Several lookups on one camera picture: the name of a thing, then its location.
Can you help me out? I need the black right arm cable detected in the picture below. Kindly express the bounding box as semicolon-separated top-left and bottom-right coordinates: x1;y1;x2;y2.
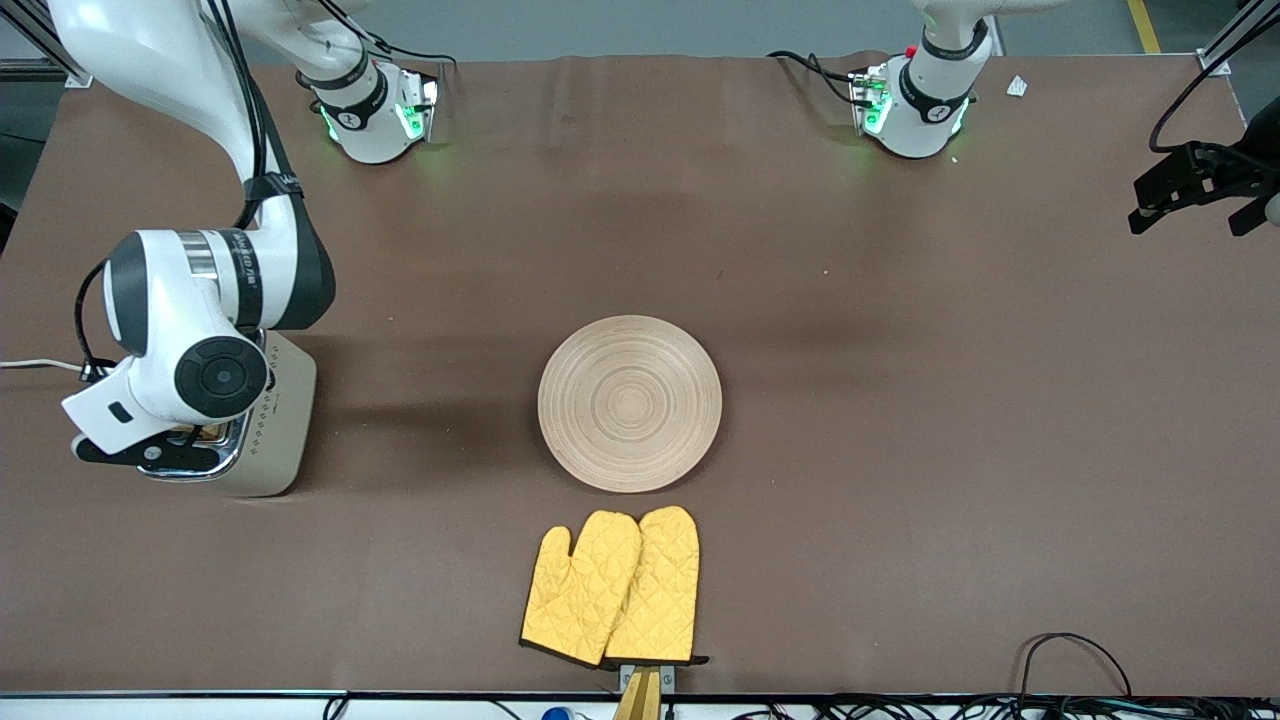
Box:
74;0;303;384

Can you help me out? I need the yellow quilted oven mitt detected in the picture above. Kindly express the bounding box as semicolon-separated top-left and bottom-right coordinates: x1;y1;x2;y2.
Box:
519;510;642;668
604;506;711;668

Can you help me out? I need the round wooden plate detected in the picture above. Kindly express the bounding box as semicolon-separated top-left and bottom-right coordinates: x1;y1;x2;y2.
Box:
537;315;723;494

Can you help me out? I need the brown table cover mat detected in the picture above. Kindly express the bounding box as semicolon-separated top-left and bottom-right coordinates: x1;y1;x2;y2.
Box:
0;52;1280;698

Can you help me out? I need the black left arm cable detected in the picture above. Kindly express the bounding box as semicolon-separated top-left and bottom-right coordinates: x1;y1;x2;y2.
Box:
1149;38;1280;154

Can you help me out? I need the aluminium frame profile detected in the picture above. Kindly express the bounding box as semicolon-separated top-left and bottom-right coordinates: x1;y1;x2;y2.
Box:
1195;0;1280;78
0;0;96;89

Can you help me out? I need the small metal bracket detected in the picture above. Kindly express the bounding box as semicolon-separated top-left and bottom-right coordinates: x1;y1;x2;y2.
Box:
618;662;678;693

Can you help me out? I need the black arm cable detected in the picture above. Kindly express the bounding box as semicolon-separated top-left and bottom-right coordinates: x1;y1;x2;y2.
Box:
1149;38;1280;154
74;0;303;384

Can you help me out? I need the black cable bundle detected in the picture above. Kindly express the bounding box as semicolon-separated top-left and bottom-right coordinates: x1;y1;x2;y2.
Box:
690;693;1280;720

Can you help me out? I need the chrome beige two-slot toaster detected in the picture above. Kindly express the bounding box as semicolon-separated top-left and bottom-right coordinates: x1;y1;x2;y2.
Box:
138;330;318;498

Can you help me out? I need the black looped floor cable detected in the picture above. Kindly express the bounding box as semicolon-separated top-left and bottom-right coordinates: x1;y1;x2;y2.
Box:
1015;631;1137;701

